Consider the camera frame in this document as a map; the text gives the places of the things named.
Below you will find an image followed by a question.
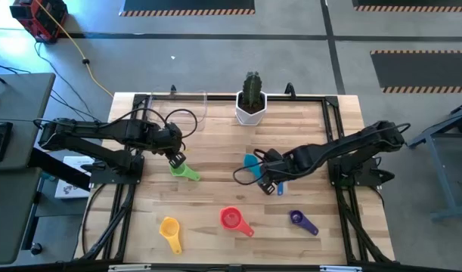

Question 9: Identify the black aluminium table frame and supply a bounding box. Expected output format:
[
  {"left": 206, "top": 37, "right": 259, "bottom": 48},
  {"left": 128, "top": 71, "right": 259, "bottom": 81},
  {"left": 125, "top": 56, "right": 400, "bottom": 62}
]
[{"left": 79, "top": 82, "right": 396, "bottom": 265}]

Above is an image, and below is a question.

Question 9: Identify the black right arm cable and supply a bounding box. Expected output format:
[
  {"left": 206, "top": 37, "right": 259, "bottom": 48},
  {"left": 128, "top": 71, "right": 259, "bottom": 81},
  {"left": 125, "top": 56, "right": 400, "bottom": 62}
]
[{"left": 232, "top": 122, "right": 412, "bottom": 187}]

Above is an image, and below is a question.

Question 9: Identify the grey desk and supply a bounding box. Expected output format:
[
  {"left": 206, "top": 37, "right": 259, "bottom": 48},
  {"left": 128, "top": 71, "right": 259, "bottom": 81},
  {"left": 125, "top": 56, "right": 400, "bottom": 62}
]
[
  {"left": 0, "top": 73, "right": 57, "bottom": 172},
  {"left": 0, "top": 167, "right": 42, "bottom": 265}
]

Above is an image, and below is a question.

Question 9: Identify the red measuring cup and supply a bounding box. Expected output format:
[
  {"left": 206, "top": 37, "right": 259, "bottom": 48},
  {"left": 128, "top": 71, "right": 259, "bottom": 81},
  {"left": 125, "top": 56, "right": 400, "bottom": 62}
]
[{"left": 219, "top": 206, "right": 255, "bottom": 238}]

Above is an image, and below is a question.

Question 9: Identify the black support beam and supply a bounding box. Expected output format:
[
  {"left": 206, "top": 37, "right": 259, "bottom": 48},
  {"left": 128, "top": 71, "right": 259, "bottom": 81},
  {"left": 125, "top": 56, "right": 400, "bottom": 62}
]
[{"left": 28, "top": 147, "right": 92, "bottom": 192}]

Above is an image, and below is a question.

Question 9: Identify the white metal bracket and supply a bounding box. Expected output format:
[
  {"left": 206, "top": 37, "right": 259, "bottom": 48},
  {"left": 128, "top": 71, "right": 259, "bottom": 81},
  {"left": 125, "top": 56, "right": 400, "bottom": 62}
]
[
  {"left": 107, "top": 264, "right": 153, "bottom": 272},
  {"left": 319, "top": 264, "right": 364, "bottom": 272}
]

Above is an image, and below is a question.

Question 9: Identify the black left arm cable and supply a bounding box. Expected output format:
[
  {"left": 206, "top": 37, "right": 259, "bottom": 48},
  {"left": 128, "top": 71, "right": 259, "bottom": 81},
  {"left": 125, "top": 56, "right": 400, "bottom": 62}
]
[{"left": 101, "top": 107, "right": 199, "bottom": 149}]

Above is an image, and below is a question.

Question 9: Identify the green cactus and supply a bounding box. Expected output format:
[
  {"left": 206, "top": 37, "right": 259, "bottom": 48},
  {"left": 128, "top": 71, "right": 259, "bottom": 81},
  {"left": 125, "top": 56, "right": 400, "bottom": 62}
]
[{"left": 240, "top": 70, "right": 263, "bottom": 109}]

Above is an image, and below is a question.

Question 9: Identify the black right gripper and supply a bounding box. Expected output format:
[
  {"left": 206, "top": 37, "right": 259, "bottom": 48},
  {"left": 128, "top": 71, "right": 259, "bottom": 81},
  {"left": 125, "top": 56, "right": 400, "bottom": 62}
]
[{"left": 259, "top": 160, "right": 292, "bottom": 196}]

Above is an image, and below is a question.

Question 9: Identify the grey metal stand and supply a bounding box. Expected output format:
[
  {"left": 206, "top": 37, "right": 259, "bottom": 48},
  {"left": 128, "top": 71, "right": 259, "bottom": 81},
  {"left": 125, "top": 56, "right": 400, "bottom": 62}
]
[{"left": 404, "top": 98, "right": 462, "bottom": 222}]

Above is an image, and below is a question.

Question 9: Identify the green measuring cup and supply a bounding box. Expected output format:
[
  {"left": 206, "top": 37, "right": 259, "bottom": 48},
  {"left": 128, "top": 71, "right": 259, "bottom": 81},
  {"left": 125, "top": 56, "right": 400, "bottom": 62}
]
[{"left": 169, "top": 162, "right": 201, "bottom": 182}]

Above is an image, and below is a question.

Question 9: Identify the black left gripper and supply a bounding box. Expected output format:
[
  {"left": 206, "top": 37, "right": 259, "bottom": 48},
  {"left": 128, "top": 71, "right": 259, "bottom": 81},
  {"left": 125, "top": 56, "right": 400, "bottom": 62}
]
[{"left": 156, "top": 127, "right": 187, "bottom": 169}]

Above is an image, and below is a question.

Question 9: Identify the yellow floor cable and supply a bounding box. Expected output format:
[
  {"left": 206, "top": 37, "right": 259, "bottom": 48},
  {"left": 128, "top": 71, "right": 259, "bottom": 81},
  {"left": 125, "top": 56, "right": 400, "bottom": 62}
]
[{"left": 33, "top": 0, "right": 115, "bottom": 98}]

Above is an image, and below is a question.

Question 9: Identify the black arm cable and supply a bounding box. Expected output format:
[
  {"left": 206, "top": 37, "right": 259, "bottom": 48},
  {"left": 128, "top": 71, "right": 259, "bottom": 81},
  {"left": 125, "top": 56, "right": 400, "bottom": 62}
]
[
  {"left": 101, "top": 107, "right": 199, "bottom": 149},
  {"left": 232, "top": 122, "right": 412, "bottom": 187}
]

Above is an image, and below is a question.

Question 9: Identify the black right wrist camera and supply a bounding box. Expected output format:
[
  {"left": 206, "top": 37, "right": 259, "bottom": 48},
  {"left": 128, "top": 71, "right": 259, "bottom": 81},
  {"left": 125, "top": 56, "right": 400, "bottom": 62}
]
[{"left": 265, "top": 148, "right": 284, "bottom": 162}]

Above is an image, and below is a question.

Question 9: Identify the purple measuring cup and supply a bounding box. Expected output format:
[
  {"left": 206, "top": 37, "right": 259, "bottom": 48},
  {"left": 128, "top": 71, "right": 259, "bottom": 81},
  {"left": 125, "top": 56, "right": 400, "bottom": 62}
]
[{"left": 289, "top": 209, "right": 320, "bottom": 236}]

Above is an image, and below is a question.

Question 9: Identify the black hazard-striped floor mat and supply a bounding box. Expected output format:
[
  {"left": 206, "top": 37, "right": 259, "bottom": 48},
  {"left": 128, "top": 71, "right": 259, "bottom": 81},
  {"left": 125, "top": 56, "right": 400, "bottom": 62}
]
[
  {"left": 352, "top": 0, "right": 462, "bottom": 12},
  {"left": 119, "top": 0, "right": 256, "bottom": 17},
  {"left": 370, "top": 49, "right": 462, "bottom": 94}
]

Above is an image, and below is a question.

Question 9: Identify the clear plastic basket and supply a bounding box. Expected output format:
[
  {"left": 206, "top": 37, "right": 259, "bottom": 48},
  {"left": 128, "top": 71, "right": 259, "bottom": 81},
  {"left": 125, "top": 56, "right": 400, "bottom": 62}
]
[{"left": 146, "top": 89, "right": 209, "bottom": 132}]

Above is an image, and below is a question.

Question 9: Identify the white hexagonal planter pot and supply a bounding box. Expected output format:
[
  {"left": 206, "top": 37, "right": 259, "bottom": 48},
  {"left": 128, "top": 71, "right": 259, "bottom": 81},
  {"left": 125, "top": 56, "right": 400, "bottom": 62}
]
[{"left": 234, "top": 90, "right": 268, "bottom": 127}]

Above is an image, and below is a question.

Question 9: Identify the white printed box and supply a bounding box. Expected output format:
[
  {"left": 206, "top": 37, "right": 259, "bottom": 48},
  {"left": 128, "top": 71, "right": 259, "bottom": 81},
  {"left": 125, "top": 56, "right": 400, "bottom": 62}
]
[{"left": 54, "top": 155, "right": 96, "bottom": 200}]

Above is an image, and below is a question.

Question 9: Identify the yellow measuring cup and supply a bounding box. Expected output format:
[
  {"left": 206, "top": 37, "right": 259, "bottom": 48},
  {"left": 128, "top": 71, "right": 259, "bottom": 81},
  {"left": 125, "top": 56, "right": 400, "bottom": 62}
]
[{"left": 159, "top": 216, "right": 183, "bottom": 255}]

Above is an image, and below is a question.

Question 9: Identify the red black equipment case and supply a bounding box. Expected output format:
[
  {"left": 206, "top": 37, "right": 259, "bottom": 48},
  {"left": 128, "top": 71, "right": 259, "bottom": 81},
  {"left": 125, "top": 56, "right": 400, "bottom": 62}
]
[{"left": 9, "top": 0, "right": 69, "bottom": 43}]

